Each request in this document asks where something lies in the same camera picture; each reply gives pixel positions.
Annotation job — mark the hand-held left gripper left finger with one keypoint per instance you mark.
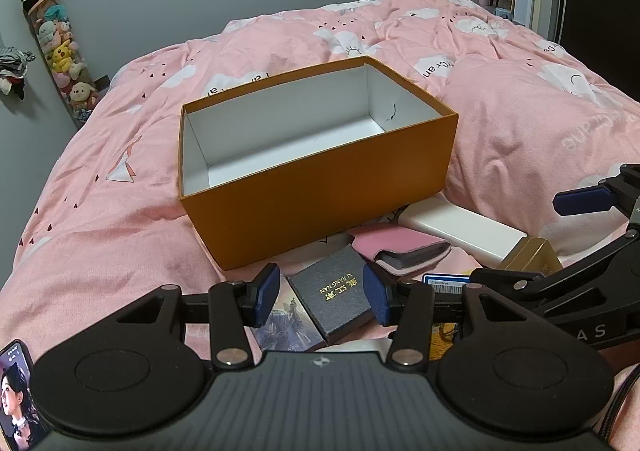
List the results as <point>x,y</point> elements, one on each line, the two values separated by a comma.
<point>264,296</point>

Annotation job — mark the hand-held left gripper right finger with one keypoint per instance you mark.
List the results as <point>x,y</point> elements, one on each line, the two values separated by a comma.
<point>377,296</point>

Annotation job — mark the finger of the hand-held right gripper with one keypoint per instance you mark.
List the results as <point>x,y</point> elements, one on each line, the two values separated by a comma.
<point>560,286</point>
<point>582,200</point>

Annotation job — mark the dark picture card box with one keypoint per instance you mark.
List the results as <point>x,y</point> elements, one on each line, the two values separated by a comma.
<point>290,326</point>

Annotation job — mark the black box with gold print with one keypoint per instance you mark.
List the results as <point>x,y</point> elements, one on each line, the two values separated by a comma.
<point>330,291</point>

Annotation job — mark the pink card holder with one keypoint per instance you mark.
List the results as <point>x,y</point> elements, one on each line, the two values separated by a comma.
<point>395,241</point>

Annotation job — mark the orange cardboard box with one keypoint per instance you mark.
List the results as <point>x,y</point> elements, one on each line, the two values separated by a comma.
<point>300,211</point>

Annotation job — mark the white power bank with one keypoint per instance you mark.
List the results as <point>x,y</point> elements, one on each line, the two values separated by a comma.
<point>465,226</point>

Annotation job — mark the blue and white card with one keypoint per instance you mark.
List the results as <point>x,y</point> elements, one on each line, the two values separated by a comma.
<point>445,287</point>

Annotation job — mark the pink cloud print blanket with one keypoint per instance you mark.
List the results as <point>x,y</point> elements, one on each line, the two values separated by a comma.
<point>500,131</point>

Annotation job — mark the smartphone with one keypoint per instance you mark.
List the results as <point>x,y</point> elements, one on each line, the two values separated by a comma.
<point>17,396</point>

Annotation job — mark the clear tube of plush toys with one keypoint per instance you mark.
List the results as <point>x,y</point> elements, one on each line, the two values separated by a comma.
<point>62,56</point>

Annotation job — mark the striped cloth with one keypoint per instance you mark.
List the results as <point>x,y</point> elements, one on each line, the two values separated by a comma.
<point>12,68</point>

